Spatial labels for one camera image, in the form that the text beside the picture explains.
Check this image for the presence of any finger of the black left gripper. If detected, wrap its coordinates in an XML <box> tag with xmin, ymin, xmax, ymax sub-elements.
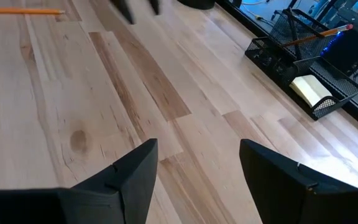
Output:
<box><xmin>109</xmin><ymin>0</ymin><xmax>135</xmax><ymax>26</ymax></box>
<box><xmin>147</xmin><ymin>0</ymin><xmax>162</xmax><ymax>16</ymax></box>

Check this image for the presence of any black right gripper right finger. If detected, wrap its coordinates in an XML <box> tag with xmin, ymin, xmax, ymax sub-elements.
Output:
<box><xmin>239</xmin><ymin>138</ymin><xmax>358</xmax><ymax>224</ymax></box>

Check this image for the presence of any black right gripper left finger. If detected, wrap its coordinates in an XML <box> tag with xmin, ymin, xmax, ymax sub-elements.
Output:
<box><xmin>0</xmin><ymin>138</ymin><xmax>159</xmax><ymax>224</ymax></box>

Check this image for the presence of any yellow pencil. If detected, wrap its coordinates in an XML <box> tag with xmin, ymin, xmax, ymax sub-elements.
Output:
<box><xmin>0</xmin><ymin>7</ymin><xmax>66</xmax><ymax>16</ymax></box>
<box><xmin>282</xmin><ymin>24</ymin><xmax>354</xmax><ymax>48</ymax></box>

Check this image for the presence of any yellow sticky note pad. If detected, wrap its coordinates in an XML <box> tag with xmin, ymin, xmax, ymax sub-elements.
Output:
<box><xmin>288</xmin><ymin>74</ymin><xmax>334</xmax><ymax>108</ymax></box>

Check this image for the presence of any black pen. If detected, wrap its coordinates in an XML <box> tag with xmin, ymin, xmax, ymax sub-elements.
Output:
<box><xmin>285</xmin><ymin>8</ymin><xmax>301</xmax><ymax>60</ymax></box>

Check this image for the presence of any black mesh desk organizer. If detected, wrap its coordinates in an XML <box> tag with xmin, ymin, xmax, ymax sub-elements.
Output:
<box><xmin>244</xmin><ymin>8</ymin><xmax>358</xmax><ymax>121</ymax></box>

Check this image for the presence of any black computer tower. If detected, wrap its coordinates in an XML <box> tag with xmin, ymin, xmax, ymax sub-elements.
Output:
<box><xmin>320</xmin><ymin>7</ymin><xmax>358</xmax><ymax>77</ymax></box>

